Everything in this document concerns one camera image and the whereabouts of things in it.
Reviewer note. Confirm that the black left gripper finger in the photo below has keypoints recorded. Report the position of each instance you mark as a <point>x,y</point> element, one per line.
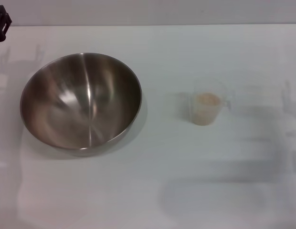
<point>3,21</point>

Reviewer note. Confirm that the stainless steel mixing bowl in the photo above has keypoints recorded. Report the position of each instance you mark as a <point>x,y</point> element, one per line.
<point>74,107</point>

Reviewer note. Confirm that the white rice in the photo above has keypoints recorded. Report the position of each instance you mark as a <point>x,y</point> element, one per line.
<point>206,105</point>

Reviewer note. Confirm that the clear plastic measuring cup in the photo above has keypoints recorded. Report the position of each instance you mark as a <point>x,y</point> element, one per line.
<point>200,87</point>

